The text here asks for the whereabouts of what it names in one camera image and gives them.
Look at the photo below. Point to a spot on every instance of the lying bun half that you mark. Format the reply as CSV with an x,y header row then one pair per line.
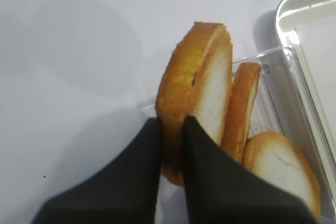
x,y
279,161

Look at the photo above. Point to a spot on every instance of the silver metal tray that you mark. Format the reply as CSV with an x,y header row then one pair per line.
x,y
308,26

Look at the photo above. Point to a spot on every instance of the clear bun container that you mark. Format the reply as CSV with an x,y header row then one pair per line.
x,y
283,104

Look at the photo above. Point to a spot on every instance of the bun half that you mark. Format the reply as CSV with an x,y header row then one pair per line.
x,y
174,99
279,161

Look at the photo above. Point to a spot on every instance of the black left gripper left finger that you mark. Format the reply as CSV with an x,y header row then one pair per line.
x,y
125,191

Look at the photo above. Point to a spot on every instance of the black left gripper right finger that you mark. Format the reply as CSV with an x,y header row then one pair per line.
x,y
218,190

